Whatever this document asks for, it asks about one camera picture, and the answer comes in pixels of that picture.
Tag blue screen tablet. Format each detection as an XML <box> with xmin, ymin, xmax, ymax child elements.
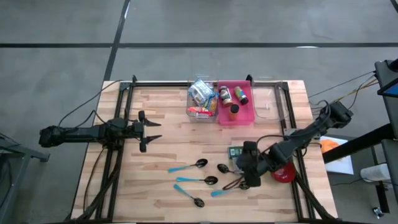
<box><xmin>377</xmin><ymin>77</ymin><xmax>398</xmax><ymax>97</ymax></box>

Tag black stand leg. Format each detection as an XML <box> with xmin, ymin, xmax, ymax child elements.
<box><xmin>374</xmin><ymin>182</ymin><xmax>391</xmax><ymax>214</ymax></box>

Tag blue yellow noodle packet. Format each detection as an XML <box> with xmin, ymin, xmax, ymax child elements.
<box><xmin>205</xmin><ymin>93</ymin><xmax>220</xmax><ymax>113</ymax></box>

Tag dark grey cart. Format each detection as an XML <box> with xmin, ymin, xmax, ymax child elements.
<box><xmin>374</xmin><ymin>58</ymin><xmax>398</xmax><ymax>139</ymax></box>

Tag white paper roll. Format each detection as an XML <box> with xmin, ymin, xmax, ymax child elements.
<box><xmin>359</xmin><ymin>167</ymin><xmax>391</xmax><ymax>183</ymax></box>

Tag clear plastic bin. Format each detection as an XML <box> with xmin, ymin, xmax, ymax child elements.
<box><xmin>251</xmin><ymin>76</ymin><xmax>289</xmax><ymax>121</ymax></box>
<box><xmin>185</xmin><ymin>74</ymin><xmax>219</xmax><ymax>123</ymax></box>

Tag dark spice jar tan lid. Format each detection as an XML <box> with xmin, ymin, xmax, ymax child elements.
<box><xmin>218</xmin><ymin>85</ymin><xmax>233</xmax><ymax>108</ymax></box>

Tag red noodle packet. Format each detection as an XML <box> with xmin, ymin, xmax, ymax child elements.
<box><xmin>187</xmin><ymin>106</ymin><xmax>215</xmax><ymax>121</ymax></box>

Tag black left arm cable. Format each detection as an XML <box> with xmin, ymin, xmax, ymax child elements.
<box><xmin>57</xmin><ymin>80</ymin><xmax>125</xmax><ymax>128</ymax></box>

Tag white sheet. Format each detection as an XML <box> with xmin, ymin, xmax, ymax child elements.
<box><xmin>319</xmin><ymin>136</ymin><xmax>354</xmax><ymax>175</ymax></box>

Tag black cart cable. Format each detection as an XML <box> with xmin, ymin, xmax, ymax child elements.
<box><xmin>307</xmin><ymin>70</ymin><xmax>379</xmax><ymax>110</ymax></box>

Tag green tin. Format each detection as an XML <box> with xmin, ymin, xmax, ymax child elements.
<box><xmin>228</xmin><ymin>146</ymin><xmax>244</xmax><ymax>159</ymax></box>

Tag blue white noodle packet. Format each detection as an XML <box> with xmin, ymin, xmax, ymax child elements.
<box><xmin>188</xmin><ymin>78</ymin><xmax>215</xmax><ymax>105</ymax></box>

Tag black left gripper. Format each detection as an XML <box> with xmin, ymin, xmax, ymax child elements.
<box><xmin>124</xmin><ymin>110</ymin><xmax>163</xmax><ymax>153</ymax></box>

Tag black spoon teal handle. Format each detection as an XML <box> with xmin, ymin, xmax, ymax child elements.
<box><xmin>216</xmin><ymin>162</ymin><xmax>246</xmax><ymax>180</ymax></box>
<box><xmin>175</xmin><ymin>175</ymin><xmax>219</xmax><ymax>186</ymax></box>
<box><xmin>210</xmin><ymin>182</ymin><xmax>251</xmax><ymax>198</ymax></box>
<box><xmin>173</xmin><ymin>184</ymin><xmax>206</xmax><ymax>208</ymax></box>
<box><xmin>167</xmin><ymin>157</ymin><xmax>208</xmax><ymax>174</ymax></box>

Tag spice jar green blue label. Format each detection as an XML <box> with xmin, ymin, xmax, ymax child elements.
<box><xmin>233</xmin><ymin>86</ymin><xmax>249</xmax><ymax>106</ymax></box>

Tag black aluminium table frame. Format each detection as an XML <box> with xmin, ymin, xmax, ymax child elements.
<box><xmin>67</xmin><ymin>74</ymin><xmax>340</xmax><ymax>223</ymax></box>

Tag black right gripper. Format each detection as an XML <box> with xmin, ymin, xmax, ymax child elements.
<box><xmin>223</xmin><ymin>141</ymin><xmax>275</xmax><ymax>191</ymax></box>

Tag black beam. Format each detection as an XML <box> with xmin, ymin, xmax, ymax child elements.
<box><xmin>322</xmin><ymin>123</ymin><xmax>398</xmax><ymax>164</ymax></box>

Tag pink plastic bin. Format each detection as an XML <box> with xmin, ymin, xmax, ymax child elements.
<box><xmin>216</xmin><ymin>79</ymin><xmax>256</xmax><ymax>126</ymax></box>

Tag grey metal stand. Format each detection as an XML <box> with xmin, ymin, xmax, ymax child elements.
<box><xmin>0</xmin><ymin>133</ymin><xmax>50</xmax><ymax>224</ymax></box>

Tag orange object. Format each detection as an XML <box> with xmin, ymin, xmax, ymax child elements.
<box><xmin>320</xmin><ymin>139</ymin><xmax>340</xmax><ymax>154</ymax></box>

